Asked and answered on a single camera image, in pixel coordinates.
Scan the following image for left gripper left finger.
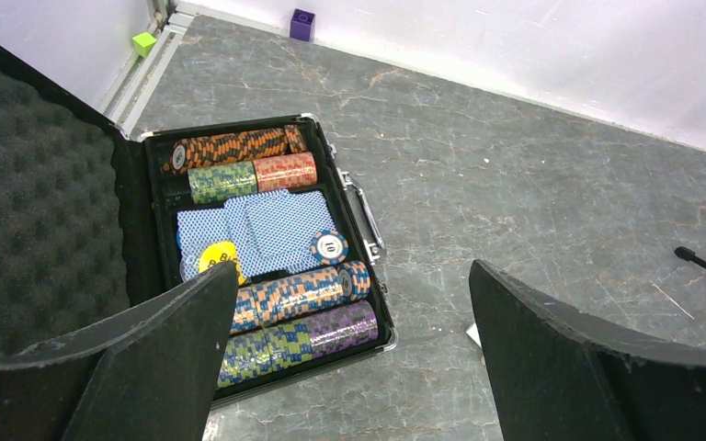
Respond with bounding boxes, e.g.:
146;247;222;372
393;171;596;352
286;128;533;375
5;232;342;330
0;263;238;440

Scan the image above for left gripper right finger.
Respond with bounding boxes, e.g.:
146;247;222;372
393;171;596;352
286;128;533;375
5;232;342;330
469;259;706;440

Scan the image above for small nail polish bottle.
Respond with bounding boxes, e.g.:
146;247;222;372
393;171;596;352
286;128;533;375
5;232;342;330
465;323;482;348

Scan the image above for black poker chip case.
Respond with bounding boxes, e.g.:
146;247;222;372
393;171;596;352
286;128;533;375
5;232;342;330
0;21;399;410

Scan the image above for green cube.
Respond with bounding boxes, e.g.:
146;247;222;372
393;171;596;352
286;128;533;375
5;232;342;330
131;31;157;59

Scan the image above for purple cube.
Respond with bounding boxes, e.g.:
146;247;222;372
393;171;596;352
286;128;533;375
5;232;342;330
289;8;315;42

